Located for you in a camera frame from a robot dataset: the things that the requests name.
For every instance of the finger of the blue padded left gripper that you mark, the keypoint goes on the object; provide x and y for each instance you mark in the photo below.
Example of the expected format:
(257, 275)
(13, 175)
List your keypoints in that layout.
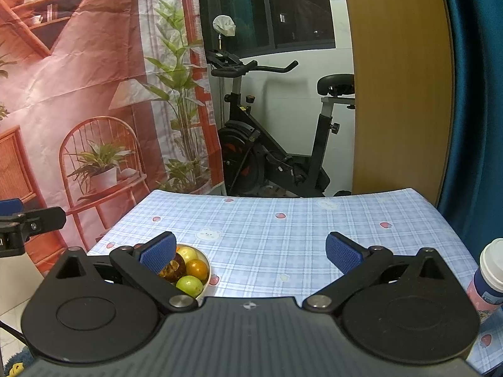
(11, 206)

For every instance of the yellow-green apple in bowl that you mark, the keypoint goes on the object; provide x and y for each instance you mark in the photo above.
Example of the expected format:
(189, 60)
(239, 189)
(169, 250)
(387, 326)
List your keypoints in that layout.
(187, 253)

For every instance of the dark window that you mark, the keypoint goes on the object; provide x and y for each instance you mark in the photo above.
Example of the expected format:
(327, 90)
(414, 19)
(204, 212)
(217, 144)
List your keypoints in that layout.
(270, 26)

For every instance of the blue plaid tablecloth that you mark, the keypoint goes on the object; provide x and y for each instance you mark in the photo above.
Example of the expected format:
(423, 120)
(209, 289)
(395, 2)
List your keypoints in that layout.
(263, 247)

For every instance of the cream fruit bowl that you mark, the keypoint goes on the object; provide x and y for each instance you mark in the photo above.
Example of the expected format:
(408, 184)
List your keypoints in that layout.
(207, 284)

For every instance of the pink printed backdrop cloth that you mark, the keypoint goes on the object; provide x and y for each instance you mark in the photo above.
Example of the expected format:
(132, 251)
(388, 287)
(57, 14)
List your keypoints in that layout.
(102, 102)

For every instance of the dark purple passion fruit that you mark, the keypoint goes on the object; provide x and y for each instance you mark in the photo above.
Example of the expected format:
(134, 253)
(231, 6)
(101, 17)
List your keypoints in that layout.
(174, 270)

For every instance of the teal curtain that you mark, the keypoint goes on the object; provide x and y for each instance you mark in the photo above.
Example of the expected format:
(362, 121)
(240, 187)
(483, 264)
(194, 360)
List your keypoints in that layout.
(471, 196)

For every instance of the wooden door panel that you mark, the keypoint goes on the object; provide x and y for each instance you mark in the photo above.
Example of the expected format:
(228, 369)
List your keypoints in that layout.
(404, 74)

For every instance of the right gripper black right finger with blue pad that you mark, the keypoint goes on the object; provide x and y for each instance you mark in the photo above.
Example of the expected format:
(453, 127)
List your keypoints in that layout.
(361, 267)

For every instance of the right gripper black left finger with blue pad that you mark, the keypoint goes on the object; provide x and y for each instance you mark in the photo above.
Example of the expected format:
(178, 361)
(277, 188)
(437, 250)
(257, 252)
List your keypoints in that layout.
(139, 267)

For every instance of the pink paper cup white lid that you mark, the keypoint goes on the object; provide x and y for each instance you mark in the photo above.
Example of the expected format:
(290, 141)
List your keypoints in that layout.
(485, 291)

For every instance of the green apple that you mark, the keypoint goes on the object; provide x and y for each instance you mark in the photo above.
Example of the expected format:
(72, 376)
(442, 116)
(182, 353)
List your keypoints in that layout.
(190, 285)

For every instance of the orange mandarin edge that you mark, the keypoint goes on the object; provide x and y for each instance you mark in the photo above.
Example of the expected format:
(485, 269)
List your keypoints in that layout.
(197, 268)

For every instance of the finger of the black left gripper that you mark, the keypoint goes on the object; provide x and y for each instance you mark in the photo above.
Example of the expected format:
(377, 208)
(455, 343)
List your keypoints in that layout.
(38, 221)

